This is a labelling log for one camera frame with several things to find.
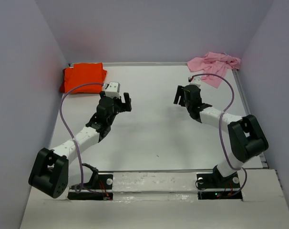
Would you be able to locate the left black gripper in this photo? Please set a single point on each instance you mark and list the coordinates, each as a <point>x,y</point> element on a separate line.
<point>122,107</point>

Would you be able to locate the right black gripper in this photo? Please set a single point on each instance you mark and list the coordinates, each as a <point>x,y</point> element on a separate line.
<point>180,92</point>

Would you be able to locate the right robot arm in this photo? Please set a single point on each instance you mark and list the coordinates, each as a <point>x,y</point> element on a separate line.
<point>247,139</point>

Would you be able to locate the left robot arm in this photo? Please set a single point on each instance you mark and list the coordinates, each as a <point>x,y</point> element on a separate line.
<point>50,171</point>

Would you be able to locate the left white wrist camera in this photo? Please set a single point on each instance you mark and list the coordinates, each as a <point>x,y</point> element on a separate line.
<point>112,89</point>

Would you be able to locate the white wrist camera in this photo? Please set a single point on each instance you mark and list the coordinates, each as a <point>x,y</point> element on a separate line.
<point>195,80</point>
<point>112,89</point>

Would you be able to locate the folded orange t-shirt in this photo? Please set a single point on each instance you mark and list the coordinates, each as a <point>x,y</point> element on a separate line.
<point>82,73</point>

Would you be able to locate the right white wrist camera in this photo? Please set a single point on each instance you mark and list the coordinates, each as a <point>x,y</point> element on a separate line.
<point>195,80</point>

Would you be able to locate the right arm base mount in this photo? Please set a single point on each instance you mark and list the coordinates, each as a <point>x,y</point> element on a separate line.
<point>212,186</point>

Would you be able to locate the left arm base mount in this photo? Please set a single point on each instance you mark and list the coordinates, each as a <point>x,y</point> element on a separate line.
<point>97,186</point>

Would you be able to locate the aluminium table edge rail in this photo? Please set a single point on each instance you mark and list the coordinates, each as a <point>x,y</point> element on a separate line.
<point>113,64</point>

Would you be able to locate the pink t-shirt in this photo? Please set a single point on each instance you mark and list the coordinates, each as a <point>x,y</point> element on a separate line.
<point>215,63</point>

